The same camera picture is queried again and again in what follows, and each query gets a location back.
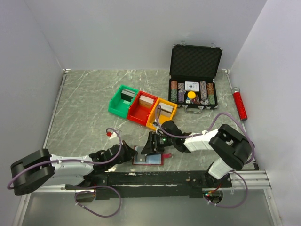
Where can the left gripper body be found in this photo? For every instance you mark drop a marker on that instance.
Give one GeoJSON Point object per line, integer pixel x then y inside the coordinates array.
{"type": "Point", "coordinates": [126, 157]}

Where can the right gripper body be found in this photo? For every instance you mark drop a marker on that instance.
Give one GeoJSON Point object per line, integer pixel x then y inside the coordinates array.
{"type": "Point", "coordinates": [160, 141]}

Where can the black VIP card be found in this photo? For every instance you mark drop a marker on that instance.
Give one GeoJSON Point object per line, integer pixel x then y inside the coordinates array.
{"type": "Point", "coordinates": [140, 158]}

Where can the red leather card holder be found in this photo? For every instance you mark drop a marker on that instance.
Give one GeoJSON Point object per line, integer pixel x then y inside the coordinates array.
{"type": "Point", "coordinates": [153, 159]}

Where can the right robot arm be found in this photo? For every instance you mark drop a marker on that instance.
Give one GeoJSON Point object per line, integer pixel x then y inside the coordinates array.
{"type": "Point", "coordinates": [232, 147]}

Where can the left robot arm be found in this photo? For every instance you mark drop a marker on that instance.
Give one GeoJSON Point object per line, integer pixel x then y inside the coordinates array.
{"type": "Point", "coordinates": [41, 168]}

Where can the cards in yellow bin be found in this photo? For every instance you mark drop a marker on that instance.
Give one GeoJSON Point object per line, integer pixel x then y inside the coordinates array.
{"type": "Point", "coordinates": [165, 109]}

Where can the cards in red bin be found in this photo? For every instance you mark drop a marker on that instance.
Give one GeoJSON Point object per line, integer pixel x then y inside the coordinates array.
{"type": "Point", "coordinates": [146, 102]}

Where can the cards in green bin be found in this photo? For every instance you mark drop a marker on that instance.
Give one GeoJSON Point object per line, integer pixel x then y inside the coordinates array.
{"type": "Point", "coordinates": [127, 95]}

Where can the white playing card deck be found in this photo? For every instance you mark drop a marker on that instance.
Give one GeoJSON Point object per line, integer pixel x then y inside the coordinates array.
{"type": "Point", "coordinates": [191, 86]}

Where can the yellow plastic bin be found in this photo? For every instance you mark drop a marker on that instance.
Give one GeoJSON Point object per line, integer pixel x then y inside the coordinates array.
{"type": "Point", "coordinates": [154, 115]}

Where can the green plastic bin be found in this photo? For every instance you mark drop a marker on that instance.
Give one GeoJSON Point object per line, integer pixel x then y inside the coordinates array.
{"type": "Point", "coordinates": [119, 106]}

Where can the yellow dealer chip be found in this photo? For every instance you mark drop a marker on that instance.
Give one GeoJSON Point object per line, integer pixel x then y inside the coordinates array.
{"type": "Point", "coordinates": [191, 95]}

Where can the black poker chip case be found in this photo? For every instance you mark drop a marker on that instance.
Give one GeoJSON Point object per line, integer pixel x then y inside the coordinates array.
{"type": "Point", "coordinates": [198, 64]}

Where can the red glitter tube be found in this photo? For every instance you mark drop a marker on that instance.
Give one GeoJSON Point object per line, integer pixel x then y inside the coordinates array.
{"type": "Point", "coordinates": [239, 103]}

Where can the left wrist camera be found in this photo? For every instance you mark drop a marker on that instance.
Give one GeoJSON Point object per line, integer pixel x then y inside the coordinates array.
{"type": "Point", "coordinates": [113, 137]}

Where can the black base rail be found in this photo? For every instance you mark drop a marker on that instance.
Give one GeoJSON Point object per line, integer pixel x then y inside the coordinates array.
{"type": "Point", "coordinates": [151, 184]}

